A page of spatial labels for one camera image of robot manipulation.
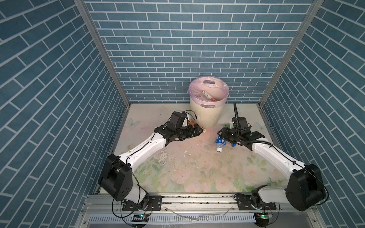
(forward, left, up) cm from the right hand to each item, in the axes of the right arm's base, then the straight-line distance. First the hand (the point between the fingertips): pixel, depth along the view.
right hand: (219, 132), depth 86 cm
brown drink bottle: (+13, +17, -9) cm, 23 cm away
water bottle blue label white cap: (-7, 0, 0) cm, 7 cm away
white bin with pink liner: (+12, +7, +3) cm, 14 cm away
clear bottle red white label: (+29, +8, +4) cm, 30 cm away
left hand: (-5, +13, +5) cm, 14 cm away
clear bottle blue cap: (-2, -11, -10) cm, 15 cm away
